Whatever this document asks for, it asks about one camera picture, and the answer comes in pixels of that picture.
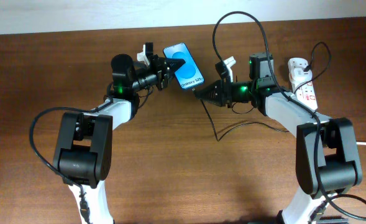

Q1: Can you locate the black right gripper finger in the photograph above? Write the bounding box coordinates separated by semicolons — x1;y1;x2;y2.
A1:
194;80;224;97
198;94;227;107

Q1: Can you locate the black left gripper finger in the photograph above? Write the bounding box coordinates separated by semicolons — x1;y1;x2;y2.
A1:
157;73;174;91
159;57;186;73

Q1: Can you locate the white power strip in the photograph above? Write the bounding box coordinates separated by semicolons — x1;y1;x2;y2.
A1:
288;57;318;110

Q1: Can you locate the blue screen smartphone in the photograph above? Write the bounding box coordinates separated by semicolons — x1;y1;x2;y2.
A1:
163;42;204;90

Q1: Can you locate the white USB charger adapter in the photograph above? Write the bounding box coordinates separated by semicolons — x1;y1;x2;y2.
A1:
289;67;313;83

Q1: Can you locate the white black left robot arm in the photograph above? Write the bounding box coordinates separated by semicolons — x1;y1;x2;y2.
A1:
53;54;185;223

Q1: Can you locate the black USB charging cable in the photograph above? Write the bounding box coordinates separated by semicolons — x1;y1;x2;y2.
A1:
191;41;332;142

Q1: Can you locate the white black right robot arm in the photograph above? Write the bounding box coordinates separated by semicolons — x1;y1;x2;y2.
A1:
194;53;363;223

